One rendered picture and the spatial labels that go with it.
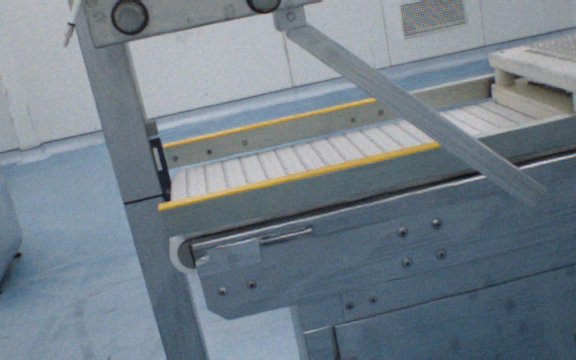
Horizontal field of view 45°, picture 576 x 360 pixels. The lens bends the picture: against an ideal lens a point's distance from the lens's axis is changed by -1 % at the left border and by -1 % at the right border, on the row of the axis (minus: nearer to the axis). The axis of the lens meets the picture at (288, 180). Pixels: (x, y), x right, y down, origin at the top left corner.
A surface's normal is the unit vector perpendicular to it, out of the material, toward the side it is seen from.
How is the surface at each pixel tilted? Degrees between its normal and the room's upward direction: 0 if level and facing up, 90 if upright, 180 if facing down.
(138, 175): 90
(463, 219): 90
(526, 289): 90
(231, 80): 90
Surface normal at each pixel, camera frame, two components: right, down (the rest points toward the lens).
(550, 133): 0.15, 0.28
